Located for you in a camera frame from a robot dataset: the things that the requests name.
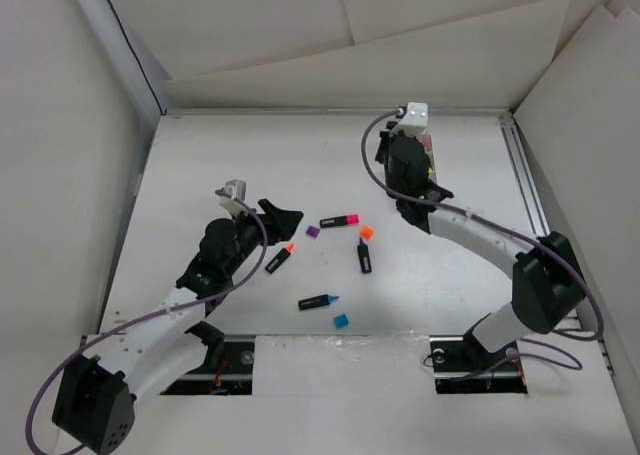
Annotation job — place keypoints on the white compartment pen holder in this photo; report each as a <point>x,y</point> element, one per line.
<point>428,146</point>

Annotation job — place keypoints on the orange tip black highlighter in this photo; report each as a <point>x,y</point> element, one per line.
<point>279,259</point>

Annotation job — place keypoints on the blue highlighter cap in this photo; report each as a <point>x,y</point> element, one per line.
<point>341,321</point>

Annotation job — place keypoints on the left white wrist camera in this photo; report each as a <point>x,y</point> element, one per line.
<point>231,196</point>

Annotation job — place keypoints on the aluminium rail right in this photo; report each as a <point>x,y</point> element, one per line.
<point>514,142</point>

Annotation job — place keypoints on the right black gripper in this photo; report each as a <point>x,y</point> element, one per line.
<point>387,140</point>

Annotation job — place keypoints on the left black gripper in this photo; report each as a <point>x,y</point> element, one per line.
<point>278,224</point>

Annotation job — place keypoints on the pink cap black highlighter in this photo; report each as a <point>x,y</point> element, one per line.
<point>339,221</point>

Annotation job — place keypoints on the purple tip black highlighter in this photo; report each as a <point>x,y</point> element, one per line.
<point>364,257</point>

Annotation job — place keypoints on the blue tip black highlighter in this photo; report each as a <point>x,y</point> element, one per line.
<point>316,302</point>

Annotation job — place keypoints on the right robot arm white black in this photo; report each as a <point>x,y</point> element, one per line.
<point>546,280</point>

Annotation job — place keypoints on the purple highlighter cap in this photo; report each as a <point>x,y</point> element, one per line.
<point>313,232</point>

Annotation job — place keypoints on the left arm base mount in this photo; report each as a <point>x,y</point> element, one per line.
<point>227,369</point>

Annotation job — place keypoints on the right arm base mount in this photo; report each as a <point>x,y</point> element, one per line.
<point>457,370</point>

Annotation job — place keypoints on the orange highlighter cap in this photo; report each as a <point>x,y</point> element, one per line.
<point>366,233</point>

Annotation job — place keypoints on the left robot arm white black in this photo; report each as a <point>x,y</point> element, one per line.
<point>99,397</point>

